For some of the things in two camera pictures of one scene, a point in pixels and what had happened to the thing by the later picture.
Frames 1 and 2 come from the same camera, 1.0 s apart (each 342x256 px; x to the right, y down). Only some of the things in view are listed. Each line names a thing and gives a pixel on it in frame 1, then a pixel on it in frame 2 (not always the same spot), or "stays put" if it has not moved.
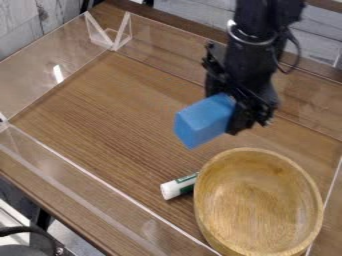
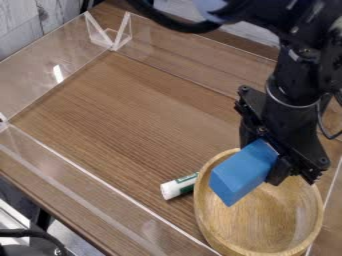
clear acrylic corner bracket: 111,39 stays put
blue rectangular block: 204,119 -> 242,172
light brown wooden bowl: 258,204 stays put
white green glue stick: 178,186 stays put
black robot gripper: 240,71 -> 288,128
